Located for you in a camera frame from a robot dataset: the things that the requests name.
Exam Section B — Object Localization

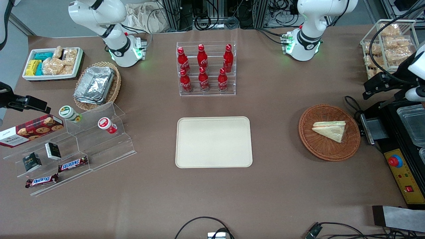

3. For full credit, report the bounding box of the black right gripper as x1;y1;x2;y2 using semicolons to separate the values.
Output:
0;82;51;114

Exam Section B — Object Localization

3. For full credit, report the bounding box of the red tartan cookie box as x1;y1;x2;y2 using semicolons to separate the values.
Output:
0;115;64;148

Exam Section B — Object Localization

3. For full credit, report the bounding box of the beige rectangular tray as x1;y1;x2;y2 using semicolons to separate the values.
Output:
175;117;253;169

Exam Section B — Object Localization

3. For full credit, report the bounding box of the stack of foil containers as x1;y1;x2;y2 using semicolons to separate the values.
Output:
74;66;115;105

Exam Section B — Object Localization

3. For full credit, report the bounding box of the brown Snickers bar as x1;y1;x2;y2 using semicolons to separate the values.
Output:
25;174;59;189
58;156;89;173

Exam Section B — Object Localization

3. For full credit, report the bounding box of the clear acrylic stepped stand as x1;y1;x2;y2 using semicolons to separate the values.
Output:
3;102;137;197

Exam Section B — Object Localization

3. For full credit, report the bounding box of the oval light wicker basket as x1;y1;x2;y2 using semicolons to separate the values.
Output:
73;61;122;111

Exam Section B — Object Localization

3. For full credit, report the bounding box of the beige cloth bag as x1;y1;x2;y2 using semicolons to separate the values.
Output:
125;3;166;34

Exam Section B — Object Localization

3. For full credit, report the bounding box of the red emergency stop button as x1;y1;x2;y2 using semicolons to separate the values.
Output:
388;154;403;168

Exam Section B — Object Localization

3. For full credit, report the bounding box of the black looped cable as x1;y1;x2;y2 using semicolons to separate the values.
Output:
174;216;234;239

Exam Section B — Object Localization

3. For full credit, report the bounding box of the black machine power cable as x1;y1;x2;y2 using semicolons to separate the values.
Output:
344;96;366;121

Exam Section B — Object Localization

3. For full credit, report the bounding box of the triangular sandwich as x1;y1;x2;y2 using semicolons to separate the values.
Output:
311;121;346;143

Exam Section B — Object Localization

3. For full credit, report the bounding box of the yellow snack packet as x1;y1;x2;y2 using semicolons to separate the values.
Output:
26;60;42;76

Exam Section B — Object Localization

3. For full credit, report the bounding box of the clear plastic container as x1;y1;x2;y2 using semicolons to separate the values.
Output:
397;104;425;147

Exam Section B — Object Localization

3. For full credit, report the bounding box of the small black carton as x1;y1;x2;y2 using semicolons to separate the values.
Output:
45;142;62;160
23;152;43;172

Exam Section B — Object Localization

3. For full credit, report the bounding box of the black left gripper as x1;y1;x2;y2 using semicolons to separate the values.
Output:
363;73;404;100

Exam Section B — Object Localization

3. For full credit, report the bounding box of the red lid yogurt cup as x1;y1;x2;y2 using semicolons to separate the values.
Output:
98;117;118;134

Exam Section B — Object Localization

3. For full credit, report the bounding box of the white rectangular snack bin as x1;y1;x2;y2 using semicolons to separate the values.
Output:
22;47;85;82

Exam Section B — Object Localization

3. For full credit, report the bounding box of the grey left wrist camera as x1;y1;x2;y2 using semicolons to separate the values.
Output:
405;86;425;102

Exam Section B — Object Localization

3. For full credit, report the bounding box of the black and yellow sealing machine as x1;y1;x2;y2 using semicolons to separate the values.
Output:
360;96;425;209

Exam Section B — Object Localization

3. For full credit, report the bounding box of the round brown wicker basket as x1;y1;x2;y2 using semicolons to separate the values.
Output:
298;104;361;162

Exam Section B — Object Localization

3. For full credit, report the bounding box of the white wire rack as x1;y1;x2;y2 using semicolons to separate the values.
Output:
360;19;420;80

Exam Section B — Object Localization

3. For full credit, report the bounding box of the green lid yogurt cup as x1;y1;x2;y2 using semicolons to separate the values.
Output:
59;106;82;123

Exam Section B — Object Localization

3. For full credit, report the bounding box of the black cable with connector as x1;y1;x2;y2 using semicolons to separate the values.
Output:
305;222;425;239

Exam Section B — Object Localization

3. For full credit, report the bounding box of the aluminium frame with cables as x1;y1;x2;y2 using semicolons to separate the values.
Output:
159;0;299;31

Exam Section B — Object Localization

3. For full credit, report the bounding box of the grey and black mat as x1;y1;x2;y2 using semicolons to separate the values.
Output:
372;205;425;233

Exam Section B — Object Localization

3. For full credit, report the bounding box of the red cola bottle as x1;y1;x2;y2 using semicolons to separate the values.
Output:
197;44;208;69
180;69;193;93
217;68;228;92
198;67;210;92
223;44;234;73
177;47;191;73

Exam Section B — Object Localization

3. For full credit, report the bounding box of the clear acrylic bottle rack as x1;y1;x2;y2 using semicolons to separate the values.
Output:
176;41;236;97

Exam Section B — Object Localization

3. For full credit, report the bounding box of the bagged fried snack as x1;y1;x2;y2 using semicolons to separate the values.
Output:
364;55;383;67
364;42;382;55
367;66;383;79
384;36;411;49
380;23;401;37
385;47;414;65

